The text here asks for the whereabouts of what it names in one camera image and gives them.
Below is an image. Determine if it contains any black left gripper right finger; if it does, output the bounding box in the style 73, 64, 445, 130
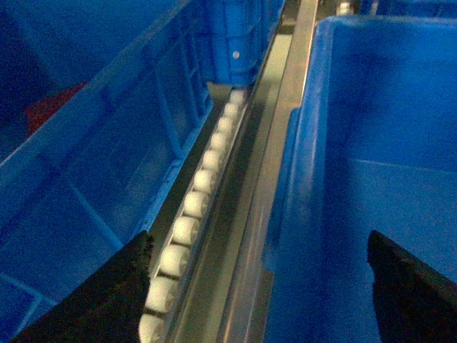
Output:
367, 230, 456, 342

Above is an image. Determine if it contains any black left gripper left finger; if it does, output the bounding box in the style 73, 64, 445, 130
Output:
12, 231, 154, 342

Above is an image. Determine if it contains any large blue plastic crate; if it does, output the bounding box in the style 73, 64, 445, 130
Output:
263, 15, 456, 342

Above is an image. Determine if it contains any steel roller shelf rack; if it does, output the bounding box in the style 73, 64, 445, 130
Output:
156, 1, 380, 342

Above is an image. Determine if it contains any blue bin with red parts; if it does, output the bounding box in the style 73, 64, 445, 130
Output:
1, 1, 283, 342

